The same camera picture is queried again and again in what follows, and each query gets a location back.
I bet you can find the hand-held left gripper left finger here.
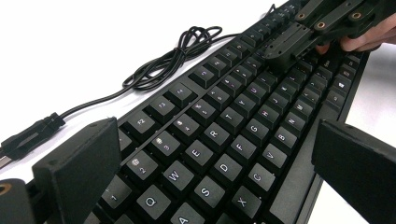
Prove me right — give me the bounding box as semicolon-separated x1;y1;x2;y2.
32;116;122;224

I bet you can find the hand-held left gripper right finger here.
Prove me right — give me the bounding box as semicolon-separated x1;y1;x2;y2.
311;119;396;224

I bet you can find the black computer keyboard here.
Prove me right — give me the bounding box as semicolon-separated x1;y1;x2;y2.
82;0;372;224

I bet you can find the black keyboard cable with plug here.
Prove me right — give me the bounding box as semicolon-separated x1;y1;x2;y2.
0;3;276;171

